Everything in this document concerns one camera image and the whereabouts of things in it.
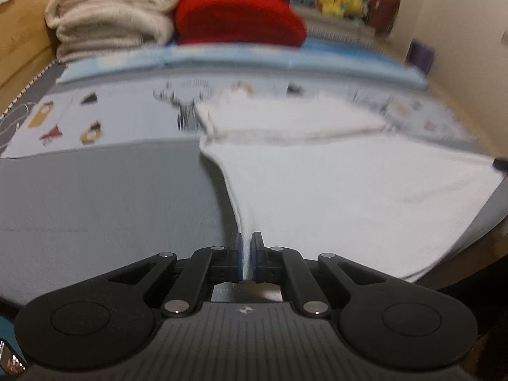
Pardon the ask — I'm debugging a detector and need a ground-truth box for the wooden headboard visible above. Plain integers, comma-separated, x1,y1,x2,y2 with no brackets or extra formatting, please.
0,0,60,106

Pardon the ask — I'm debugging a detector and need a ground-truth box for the cream folded blanket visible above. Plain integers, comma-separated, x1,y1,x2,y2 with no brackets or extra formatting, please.
44,0,182,63

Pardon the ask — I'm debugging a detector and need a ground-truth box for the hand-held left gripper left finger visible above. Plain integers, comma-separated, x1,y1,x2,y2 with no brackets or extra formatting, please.
107,233,244,318

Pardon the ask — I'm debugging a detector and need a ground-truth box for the glossy dark-framed object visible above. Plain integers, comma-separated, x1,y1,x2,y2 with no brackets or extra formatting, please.
0,339,29,371

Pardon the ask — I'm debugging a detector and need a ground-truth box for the white cable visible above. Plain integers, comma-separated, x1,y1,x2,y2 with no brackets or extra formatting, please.
0,103,39,155

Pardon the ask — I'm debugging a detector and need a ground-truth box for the grey printed sheet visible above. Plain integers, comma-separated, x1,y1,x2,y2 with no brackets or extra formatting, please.
0,77,482,160

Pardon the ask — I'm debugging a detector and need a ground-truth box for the yellow plush toy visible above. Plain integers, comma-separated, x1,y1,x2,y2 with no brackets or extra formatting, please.
341,0,366,17
317,0,347,17

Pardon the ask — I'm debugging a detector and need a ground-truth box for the brown plush toy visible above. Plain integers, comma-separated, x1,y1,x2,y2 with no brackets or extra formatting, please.
367,0,400,35

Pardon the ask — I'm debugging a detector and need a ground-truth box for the white long-sleeved shirt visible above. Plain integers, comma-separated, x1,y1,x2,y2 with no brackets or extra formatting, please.
194,93,503,283

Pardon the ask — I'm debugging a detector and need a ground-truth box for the red folded blanket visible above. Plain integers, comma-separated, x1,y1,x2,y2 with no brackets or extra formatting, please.
175,0,309,48

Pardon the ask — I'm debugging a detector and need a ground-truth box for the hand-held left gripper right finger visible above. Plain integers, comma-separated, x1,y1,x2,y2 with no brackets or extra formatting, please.
251,232,394,318

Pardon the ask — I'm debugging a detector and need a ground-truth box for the light blue sheet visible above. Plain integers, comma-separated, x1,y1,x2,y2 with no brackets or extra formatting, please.
57,42,429,90

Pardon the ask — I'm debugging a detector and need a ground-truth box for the purple box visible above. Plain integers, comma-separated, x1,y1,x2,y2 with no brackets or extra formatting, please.
409,40,436,76

